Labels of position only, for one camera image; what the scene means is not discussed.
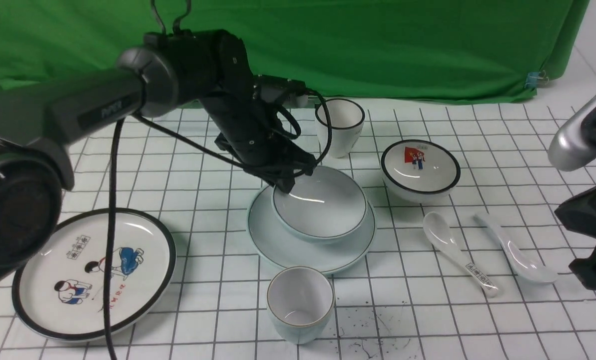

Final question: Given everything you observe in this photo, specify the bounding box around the pale green plate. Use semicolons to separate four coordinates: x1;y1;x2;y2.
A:
247;186;376;276

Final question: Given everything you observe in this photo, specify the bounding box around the plain white spoon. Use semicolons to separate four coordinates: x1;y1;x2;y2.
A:
474;212;559;284

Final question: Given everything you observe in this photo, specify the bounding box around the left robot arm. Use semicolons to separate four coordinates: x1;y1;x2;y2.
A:
0;29;317;281

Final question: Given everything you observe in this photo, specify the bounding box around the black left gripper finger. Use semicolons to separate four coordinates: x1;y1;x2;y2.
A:
273;175;295;194

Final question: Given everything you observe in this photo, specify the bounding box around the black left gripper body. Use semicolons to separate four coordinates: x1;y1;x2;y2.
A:
200;75;316;181

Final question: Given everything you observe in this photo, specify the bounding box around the blue binder clip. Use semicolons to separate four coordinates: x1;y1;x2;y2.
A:
524;70;551;89

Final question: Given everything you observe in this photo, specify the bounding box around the black-rimmed bowl with picture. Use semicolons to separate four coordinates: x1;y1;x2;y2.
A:
380;139;462;204

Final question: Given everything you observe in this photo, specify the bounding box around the black-rimmed plate with cartoon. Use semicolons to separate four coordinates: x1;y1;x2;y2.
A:
12;208;177;342

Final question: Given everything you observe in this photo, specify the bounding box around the green backdrop cloth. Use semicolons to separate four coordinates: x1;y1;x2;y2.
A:
0;0;589;104

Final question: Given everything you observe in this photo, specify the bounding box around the pale green bowl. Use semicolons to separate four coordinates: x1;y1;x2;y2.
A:
270;165;369;244

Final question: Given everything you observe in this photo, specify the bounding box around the white black-rimmed cup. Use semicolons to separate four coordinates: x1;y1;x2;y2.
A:
325;98;365;158

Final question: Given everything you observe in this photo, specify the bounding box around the white spoon with label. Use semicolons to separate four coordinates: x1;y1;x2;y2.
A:
423;212;500;297

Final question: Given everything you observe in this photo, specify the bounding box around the pale green cup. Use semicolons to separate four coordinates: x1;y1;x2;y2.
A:
266;266;336;346

